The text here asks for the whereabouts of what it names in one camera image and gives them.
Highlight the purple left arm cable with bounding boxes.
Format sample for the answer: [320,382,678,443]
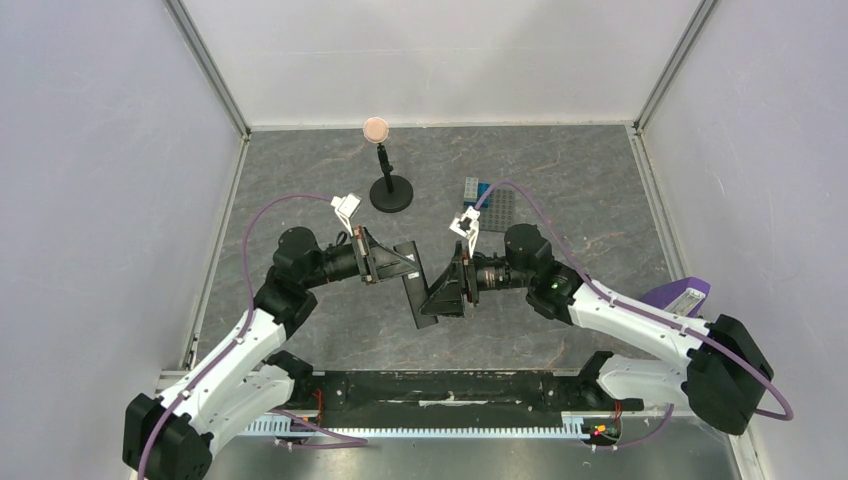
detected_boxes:
[135,194,369,480]

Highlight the blue lego brick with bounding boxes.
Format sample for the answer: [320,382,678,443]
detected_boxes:
[477,183,490,200]

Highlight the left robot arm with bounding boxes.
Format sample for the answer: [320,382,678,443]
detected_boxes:
[121,226,421,479]

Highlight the dark grey lego baseplate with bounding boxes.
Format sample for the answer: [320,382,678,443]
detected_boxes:
[478,188,515,233]

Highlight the black remote control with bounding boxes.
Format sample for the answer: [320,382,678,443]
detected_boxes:
[393,241,438,329]

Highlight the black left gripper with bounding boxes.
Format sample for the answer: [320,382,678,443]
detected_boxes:
[302,225,420,289]

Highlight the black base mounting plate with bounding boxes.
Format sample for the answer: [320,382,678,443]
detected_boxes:
[267,351,644,429]

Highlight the light grey lego brick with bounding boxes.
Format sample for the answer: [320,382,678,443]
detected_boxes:
[462,177,480,206]

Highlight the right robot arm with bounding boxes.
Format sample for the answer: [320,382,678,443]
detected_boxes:
[418,224,774,435]

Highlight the white cable duct strip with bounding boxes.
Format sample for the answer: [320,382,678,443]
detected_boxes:
[241,415,617,441]

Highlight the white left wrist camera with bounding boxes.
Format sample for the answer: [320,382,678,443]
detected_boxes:
[330,193,361,236]

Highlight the purple box device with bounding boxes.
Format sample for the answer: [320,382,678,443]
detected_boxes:
[640,277,711,318]

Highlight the black stand with pink disc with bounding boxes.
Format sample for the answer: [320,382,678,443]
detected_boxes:
[363,117,414,213]

